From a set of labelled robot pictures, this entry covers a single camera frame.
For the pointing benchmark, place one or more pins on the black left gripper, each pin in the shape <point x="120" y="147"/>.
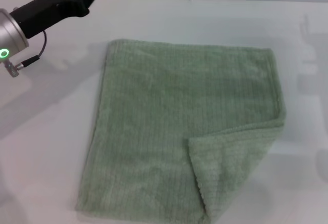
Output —
<point x="56" y="6"/>

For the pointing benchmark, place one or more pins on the green ribbed towel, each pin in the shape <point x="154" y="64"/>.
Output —
<point x="166" y="111"/>

